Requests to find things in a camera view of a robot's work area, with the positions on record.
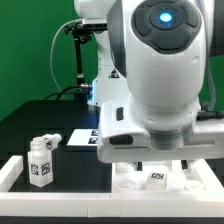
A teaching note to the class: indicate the black camera stand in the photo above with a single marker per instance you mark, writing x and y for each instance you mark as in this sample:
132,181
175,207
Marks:
80,36

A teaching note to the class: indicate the white square tabletop panel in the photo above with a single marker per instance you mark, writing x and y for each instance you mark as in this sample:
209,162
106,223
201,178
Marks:
198,177

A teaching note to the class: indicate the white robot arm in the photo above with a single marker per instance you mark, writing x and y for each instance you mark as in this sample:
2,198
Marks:
161,49

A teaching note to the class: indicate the white marker base plate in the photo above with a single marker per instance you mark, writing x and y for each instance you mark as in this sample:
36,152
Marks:
83,137

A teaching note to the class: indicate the white U-shaped obstacle fence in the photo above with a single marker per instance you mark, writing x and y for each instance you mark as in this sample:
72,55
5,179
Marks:
122,204

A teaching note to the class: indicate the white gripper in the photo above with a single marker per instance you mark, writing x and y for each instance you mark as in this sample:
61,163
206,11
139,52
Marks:
121,139

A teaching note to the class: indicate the grey camera on stand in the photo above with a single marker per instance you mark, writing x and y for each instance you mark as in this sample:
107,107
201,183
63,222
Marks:
95,24

